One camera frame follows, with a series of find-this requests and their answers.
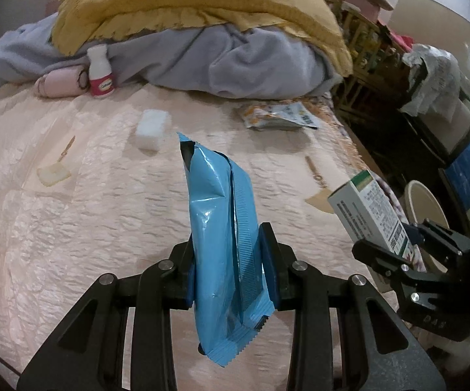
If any printed snack packet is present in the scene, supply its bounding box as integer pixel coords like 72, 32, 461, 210
241, 103, 322, 132

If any cream clear wrapper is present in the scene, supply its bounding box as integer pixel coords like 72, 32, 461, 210
36, 163, 72, 188

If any blue snack packet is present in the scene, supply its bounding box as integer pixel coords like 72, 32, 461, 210
177, 131, 271, 368

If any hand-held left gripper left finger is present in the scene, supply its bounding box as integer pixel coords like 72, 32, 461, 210
16, 241, 197, 391

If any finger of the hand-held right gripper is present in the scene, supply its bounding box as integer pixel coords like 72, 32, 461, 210
406, 219, 470, 255
351, 238, 417, 290

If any blue wrapped pack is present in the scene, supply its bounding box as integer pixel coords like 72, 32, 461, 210
444, 132, 470, 212

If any wooden crib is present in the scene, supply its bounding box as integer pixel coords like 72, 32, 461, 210
333, 0, 412, 119

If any pink quilted bedspread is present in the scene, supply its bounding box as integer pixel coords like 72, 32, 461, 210
0, 81, 398, 391

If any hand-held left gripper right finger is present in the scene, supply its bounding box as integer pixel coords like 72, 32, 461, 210
259, 222, 447, 391

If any white green cardboard box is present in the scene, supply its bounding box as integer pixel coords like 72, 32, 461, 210
328, 170, 417, 269

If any white foam block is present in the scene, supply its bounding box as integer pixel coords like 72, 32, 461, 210
136, 109, 173, 151

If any grey white box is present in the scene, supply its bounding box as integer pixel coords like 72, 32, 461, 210
442, 98, 470, 151

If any person's right forearm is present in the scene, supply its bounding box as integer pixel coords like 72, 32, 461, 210
438, 326, 470, 379

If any white crumpled plastic bag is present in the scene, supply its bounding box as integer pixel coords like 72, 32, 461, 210
400, 45, 463, 123

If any yellow blanket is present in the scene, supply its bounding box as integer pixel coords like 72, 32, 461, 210
51, 0, 353, 78

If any white bottle red label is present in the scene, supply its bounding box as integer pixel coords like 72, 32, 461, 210
86, 46, 117, 98

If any grey blanket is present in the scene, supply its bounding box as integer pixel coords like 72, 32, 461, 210
0, 12, 343, 107

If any white plastic bucket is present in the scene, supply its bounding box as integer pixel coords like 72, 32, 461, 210
404, 179, 447, 273

